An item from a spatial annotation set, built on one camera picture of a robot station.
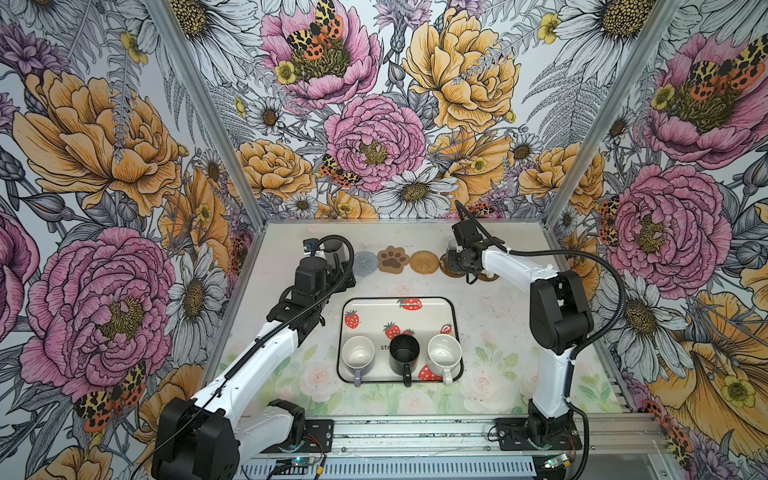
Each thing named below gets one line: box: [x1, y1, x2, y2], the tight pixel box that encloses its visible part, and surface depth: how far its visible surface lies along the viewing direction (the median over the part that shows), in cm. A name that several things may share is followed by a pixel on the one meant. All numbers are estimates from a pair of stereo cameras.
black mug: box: [389, 334, 421, 388], surface depth 82 cm
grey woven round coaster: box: [353, 250, 378, 277], surface depth 111 cm
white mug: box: [427, 334, 463, 386], surface depth 83 cm
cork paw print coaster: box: [377, 245, 409, 274], surface depth 113 cm
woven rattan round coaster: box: [409, 250, 439, 275], surface depth 111 cm
